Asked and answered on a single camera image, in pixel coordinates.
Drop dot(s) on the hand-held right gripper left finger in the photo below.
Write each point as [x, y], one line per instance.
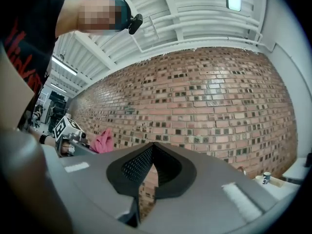
[92, 179]

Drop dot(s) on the person's head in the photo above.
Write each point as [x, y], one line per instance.
[70, 16]

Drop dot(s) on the white side table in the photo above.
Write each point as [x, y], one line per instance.
[293, 172]

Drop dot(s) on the chrome faucet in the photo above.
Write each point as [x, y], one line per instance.
[241, 167]

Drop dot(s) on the black head camera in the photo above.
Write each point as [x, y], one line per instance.
[136, 23]

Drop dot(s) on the person in black shirt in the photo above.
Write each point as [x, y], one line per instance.
[31, 13]

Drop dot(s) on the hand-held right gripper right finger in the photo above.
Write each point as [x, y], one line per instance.
[207, 186]

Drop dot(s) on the white soap bottle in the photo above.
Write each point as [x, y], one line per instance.
[266, 178]

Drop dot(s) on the pink cloth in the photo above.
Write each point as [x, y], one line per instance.
[102, 141]

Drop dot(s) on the black wristwatch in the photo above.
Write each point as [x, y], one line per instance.
[44, 138]

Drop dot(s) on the person's left hand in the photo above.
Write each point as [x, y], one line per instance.
[66, 148]

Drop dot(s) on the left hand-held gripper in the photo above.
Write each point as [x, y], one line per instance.
[64, 128]

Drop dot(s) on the black equipment rack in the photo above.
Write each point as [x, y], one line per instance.
[58, 108]

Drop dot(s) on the white ceiling pipework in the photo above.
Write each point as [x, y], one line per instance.
[195, 25]

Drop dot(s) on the person's left forearm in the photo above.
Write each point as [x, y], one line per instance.
[53, 142]

